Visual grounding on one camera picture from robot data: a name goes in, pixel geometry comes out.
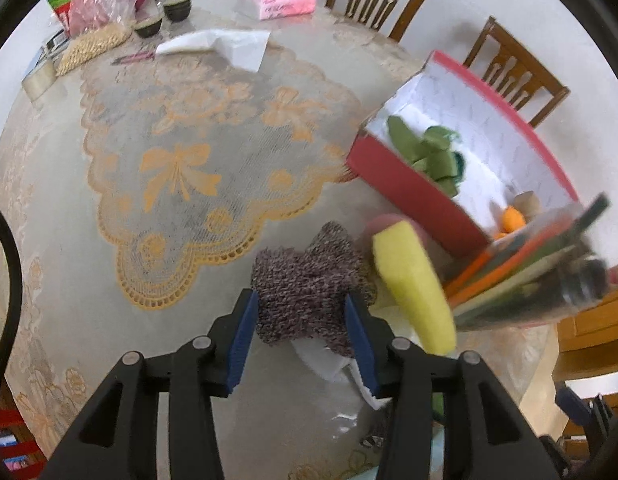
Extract clear tube of coloured pencils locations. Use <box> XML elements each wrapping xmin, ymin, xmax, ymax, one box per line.
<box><xmin>441</xmin><ymin>192</ymin><xmax>618</xmax><ymax>331</ymax></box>

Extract clear tape roll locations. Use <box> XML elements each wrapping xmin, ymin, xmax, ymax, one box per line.
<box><xmin>22</xmin><ymin>60</ymin><xmax>57</xmax><ymax>98</ymax></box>

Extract black cable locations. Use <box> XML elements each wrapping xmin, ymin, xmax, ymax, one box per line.
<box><xmin>0</xmin><ymin>200</ymin><xmax>22</xmax><ymax>411</ymax></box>

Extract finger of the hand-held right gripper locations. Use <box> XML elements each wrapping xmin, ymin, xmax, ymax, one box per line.
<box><xmin>554</xmin><ymin>381</ymin><xmax>616</xmax><ymax>457</ymax></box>

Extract red and green carton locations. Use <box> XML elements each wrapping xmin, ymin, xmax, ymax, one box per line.
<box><xmin>46</xmin><ymin>0</ymin><xmax>77</xmax><ymax>28</ymax></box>

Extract white tissue paper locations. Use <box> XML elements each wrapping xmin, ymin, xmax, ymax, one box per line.
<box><xmin>155</xmin><ymin>29</ymin><xmax>271</xmax><ymax>72</ymax></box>

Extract white mesh cloth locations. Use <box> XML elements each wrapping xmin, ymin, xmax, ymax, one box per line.
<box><xmin>291</xmin><ymin>337</ymin><xmax>390</xmax><ymax>411</ymax></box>

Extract orange cloth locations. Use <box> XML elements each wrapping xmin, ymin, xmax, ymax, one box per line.
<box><xmin>491</xmin><ymin>204</ymin><xmax>532</xmax><ymax>241</ymax></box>

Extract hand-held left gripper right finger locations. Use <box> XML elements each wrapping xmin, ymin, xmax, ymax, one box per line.
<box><xmin>344</xmin><ymin>290</ymin><xmax>564</xmax><ymax>480</ymax></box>

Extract red plastic crate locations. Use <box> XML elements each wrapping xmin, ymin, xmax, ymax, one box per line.
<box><xmin>0</xmin><ymin>407</ymin><xmax>45</xmax><ymax>471</ymax></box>

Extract bag of soybeans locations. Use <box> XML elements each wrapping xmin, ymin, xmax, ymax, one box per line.
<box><xmin>56</xmin><ymin>24</ymin><xmax>132</xmax><ymax>77</ymax></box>

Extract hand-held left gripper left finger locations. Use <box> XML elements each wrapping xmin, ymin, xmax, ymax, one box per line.
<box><xmin>39</xmin><ymin>287</ymin><xmax>260</xmax><ymax>480</ymax></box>

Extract pink scissors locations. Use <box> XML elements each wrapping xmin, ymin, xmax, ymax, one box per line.
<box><xmin>112</xmin><ymin>51</ymin><xmax>155</xmax><ymax>65</ymax></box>

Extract yellow sponge block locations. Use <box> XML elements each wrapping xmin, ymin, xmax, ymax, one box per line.
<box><xmin>371</xmin><ymin>225</ymin><xmax>458</xmax><ymax>356</ymax></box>

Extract purple knit cloth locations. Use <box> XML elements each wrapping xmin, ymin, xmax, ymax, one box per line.
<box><xmin>251</xmin><ymin>221</ymin><xmax>379</xmax><ymax>358</ymax></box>

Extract red cardboard box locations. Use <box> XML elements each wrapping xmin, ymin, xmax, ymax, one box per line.
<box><xmin>346</xmin><ymin>50</ymin><xmax>584</xmax><ymax>261</ymax></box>

